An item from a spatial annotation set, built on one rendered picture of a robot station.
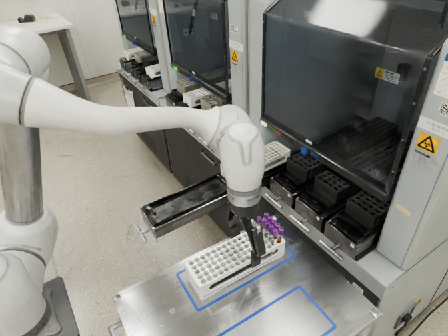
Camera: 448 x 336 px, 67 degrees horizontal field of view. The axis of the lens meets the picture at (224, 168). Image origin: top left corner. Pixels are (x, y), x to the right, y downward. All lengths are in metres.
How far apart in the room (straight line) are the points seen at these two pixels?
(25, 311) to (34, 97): 0.64
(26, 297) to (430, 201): 1.13
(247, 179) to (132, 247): 1.60
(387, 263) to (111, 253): 1.63
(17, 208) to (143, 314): 0.47
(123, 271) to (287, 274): 1.33
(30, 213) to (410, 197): 1.09
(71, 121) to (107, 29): 3.97
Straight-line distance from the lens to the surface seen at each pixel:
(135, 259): 2.24
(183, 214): 1.27
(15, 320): 1.15
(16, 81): 0.75
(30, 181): 1.07
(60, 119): 0.74
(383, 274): 1.24
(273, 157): 1.42
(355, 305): 1.05
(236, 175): 0.79
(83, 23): 4.60
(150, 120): 0.80
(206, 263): 1.01
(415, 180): 1.06
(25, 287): 1.12
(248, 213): 0.89
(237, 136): 0.76
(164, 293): 1.05
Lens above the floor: 1.68
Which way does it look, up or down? 37 degrees down
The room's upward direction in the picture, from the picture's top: 4 degrees counter-clockwise
